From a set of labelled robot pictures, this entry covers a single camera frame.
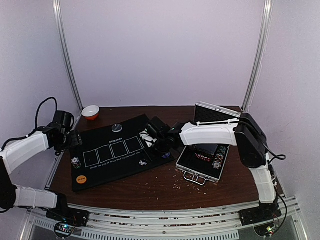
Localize white dealer button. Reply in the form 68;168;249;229
111;123;123;133

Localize red dice in case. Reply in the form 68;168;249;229
194;153;212;163

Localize orange white bowl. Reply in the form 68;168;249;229
81;105;100;121

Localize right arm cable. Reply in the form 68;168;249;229
264;142;287;163

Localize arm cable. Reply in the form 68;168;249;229
34;96;59;131
264;142;287;163

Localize poker chip stack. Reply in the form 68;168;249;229
139;160;148;166
71;157;82;169

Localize chip row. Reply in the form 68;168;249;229
212;145;227;169

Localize purple small blind button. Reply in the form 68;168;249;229
162;152;171;159

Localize orange big blind button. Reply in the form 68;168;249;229
76;175;88;185

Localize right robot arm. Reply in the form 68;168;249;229
144;113;285;221

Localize playing card deck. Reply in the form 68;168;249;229
196;144;219;156

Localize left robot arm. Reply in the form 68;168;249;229
0;126;83;222

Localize left aluminium frame post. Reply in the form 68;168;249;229
52;0;84;112

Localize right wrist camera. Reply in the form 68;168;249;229
145;116;167;138

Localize black poker mat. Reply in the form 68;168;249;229
70;114;175;193

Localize aluminium poker case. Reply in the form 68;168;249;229
175;102;242;186

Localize aluminium frame post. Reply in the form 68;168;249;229
241;0;274;113
52;0;84;112

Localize right aluminium frame post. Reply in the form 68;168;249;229
241;0;274;113

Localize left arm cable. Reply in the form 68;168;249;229
34;96;59;131

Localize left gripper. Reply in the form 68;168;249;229
54;130;83;153

